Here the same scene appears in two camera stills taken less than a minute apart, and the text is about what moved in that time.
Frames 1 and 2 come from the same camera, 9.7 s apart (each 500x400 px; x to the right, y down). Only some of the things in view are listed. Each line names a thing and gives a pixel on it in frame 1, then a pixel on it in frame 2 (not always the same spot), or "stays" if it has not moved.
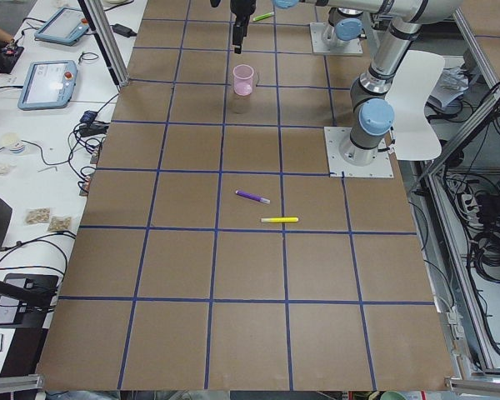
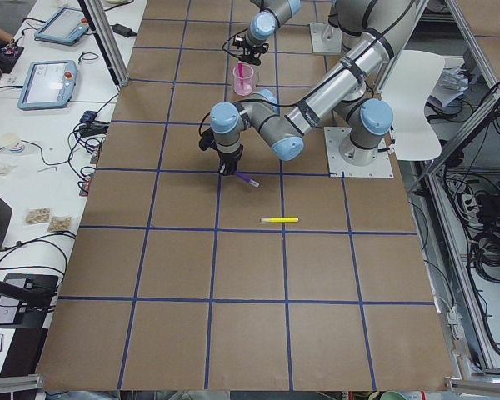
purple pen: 253,197 -> 246,178
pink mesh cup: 242,79 stays
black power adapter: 122,30 stays
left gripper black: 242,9 -> 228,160
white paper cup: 12,142 stays
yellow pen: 279,219 stays
